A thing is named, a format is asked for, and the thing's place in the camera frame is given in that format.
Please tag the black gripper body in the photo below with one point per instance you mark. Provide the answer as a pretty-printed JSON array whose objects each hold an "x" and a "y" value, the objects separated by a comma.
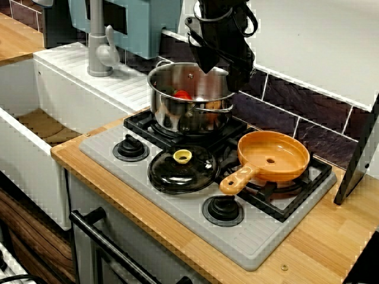
[{"x": 222, "y": 35}]

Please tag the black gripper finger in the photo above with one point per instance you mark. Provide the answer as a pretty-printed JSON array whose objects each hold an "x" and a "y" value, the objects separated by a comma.
[
  {"x": 208, "y": 60},
  {"x": 241, "y": 74}
]

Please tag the glass lid with yellow knob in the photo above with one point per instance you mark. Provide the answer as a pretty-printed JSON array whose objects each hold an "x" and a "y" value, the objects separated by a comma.
[{"x": 183, "y": 177}]

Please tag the red toy pepper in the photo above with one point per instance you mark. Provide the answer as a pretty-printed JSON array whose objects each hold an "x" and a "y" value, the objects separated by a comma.
[{"x": 183, "y": 95}]

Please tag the stainless steel pot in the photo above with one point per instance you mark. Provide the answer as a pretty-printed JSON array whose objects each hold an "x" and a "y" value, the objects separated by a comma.
[{"x": 177, "y": 115}]

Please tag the orange toy frying pan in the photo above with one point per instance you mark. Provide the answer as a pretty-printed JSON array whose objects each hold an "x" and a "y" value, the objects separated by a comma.
[{"x": 272, "y": 159}]

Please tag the black burner grate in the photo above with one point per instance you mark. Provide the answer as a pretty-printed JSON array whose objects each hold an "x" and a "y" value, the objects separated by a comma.
[
  {"x": 278, "y": 207},
  {"x": 139, "y": 122}
]

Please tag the grey toy faucet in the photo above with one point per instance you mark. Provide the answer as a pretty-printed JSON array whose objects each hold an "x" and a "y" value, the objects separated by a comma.
[{"x": 96, "y": 35}]

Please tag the black stove knob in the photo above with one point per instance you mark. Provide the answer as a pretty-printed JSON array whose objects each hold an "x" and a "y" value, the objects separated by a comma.
[
  {"x": 130, "y": 148},
  {"x": 223, "y": 210}
]

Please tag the white sink basin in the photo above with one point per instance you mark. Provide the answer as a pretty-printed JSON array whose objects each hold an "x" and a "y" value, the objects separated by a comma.
[{"x": 74, "y": 88}]

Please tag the black side panel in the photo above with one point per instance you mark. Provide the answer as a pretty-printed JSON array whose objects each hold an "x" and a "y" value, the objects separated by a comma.
[{"x": 358, "y": 159}]

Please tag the grey stove top plate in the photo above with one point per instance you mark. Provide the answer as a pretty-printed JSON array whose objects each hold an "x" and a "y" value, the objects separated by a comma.
[{"x": 183, "y": 213}]

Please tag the white toy oven cabinet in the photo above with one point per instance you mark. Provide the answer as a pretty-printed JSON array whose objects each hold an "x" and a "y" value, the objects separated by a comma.
[{"x": 86, "y": 248}]

